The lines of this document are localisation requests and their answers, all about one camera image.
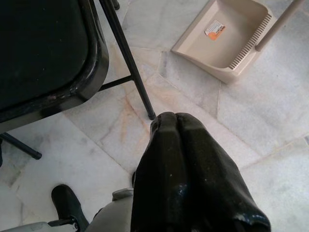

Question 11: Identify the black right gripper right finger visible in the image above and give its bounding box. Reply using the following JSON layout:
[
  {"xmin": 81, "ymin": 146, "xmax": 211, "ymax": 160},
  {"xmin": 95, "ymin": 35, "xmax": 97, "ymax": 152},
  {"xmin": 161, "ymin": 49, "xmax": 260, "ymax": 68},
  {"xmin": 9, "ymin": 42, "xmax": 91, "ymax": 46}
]
[{"xmin": 177, "ymin": 111, "xmax": 271, "ymax": 232}]

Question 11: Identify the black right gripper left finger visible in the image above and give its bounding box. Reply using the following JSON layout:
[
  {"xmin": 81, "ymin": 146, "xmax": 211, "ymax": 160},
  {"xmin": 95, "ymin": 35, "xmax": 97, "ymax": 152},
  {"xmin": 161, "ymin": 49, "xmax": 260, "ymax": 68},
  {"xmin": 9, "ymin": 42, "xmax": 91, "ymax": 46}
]
[{"xmin": 131, "ymin": 111, "xmax": 191, "ymax": 232}]

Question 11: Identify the beige long-handled dustpan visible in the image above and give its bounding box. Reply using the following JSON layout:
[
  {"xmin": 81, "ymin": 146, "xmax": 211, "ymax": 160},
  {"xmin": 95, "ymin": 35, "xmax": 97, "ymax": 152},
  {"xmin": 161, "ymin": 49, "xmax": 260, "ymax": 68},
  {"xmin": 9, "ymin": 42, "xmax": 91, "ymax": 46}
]
[{"xmin": 170, "ymin": 0, "xmax": 305, "ymax": 85}]

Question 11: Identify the robot grey leg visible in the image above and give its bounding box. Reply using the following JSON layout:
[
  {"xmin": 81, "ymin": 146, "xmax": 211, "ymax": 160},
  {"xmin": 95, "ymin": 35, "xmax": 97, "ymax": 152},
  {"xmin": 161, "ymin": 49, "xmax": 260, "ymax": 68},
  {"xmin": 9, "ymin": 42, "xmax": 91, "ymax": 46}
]
[{"xmin": 79, "ymin": 188, "xmax": 136, "ymax": 232}]

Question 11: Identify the robot black foot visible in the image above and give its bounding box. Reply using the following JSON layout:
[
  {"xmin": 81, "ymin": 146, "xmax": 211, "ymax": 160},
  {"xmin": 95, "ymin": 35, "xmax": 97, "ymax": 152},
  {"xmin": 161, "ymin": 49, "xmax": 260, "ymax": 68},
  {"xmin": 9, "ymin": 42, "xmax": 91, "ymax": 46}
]
[{"xmin": 51, "ymin": 184, "xmax": 90, "ymax": 227}]

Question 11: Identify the black folding chair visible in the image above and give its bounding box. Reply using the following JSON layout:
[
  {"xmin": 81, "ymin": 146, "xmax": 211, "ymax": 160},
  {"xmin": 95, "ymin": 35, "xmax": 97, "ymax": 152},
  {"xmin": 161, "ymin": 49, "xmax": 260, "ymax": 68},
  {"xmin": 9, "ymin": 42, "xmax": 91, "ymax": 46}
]
[{"xmin": 0, "ymin": 0, "xmax": 156, "ymax": 168}]

